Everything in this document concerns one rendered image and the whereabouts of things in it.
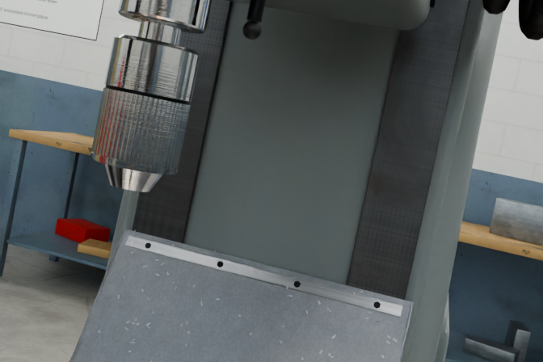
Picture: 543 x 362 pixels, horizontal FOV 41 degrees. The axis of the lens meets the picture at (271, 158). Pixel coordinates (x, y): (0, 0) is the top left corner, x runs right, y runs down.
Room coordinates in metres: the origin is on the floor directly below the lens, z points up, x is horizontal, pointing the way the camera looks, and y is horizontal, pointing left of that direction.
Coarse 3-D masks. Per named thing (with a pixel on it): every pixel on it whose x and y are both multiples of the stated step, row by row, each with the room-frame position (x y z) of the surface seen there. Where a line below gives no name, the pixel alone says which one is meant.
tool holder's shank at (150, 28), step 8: (136, 16) 0.38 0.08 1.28; (144, 24) 0.38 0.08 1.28; (152, 24) 0.38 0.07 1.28; (160, 24) 0.38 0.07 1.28; (168, 24) 0.38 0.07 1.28; (176, 24) 0.38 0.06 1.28; (144, 32) 0.38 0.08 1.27; (152, 32) 0.38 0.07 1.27; (160, 32) 0.38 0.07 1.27; (168, 32) 0.38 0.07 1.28; (176, 32) 0.38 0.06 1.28; (160, 40) 0.38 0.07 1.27; (168, 40) 0.38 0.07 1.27; (176, 40) 0.38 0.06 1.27
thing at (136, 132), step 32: (128, 64) 0.37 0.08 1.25; (160, 64) 0.37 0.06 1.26; (128, 96) 0.37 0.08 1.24; (160, 96) 0.37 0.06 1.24; (96, 128) 0.38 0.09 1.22; (128, 128) 0.37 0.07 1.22; (160, 128) 0.37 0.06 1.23; (96, 160) 0.37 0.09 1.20; (128, 160) 0.37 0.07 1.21; (160, 160) 0.37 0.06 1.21
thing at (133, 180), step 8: (112, 168) 0.38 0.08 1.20; (120, 168) 0.37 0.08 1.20; (112, 176) 0.38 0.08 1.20; (120, 176) 0.37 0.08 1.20; (128, 176) 0.37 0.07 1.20; (136, 176) 0.37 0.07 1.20; (144, 176) 0.38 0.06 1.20; (152, 176) 0.38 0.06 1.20; (160, 176) 0.39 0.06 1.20; (112, 184) 0.38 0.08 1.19; (120, 184) 0.38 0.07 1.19; (128, 184) 0.38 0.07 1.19; (136, 184) 0.38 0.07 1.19; (144, 184) 0.38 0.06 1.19; (152, 184) 0.38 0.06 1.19
